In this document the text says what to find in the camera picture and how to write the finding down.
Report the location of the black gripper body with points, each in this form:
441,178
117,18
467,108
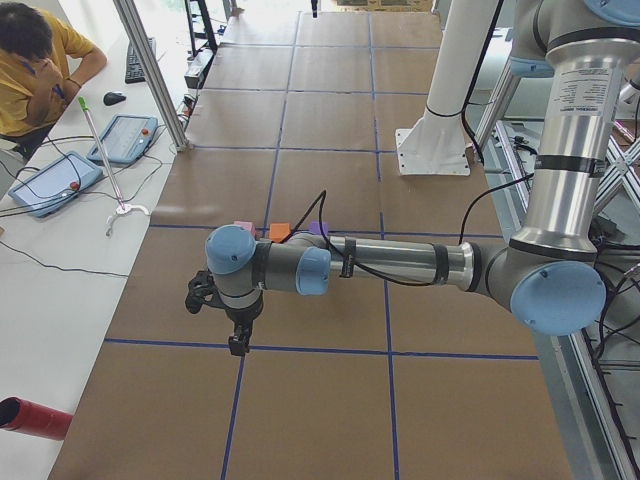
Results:
243,318

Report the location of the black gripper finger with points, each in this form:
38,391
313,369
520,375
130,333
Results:
239,345

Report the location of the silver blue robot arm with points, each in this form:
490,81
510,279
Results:
544,275

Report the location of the pink block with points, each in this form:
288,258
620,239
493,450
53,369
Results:
248,226

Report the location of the orange block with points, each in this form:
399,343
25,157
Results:
279,232

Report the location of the purple block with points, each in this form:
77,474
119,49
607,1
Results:
319,228

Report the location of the reacher grabber stick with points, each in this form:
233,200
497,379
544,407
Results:
123,208

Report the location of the brown paper mat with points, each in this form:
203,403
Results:
286,113

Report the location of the far teach pendant tablet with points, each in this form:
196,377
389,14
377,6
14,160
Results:
127,137

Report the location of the teach pendant tablet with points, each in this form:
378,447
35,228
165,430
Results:
55,185
127,137

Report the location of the red cardboard tube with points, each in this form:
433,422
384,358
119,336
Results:
26,417

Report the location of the blue tape strip lengthwise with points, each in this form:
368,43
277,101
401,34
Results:
386,298

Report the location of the near teach pendant tablet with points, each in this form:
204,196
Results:
55,185

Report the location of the black computer mouse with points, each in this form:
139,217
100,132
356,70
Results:
112,98

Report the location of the black keyboard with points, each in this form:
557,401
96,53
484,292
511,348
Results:
134,72

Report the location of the person in yellow shirt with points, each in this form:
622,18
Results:
44,64

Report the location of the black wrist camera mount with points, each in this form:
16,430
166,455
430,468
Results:
202,290

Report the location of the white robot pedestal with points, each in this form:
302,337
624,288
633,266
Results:
436,145

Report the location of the aluminium frame post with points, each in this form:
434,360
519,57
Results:
136,33

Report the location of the aluminium frame rail right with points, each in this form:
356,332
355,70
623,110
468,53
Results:
595,406

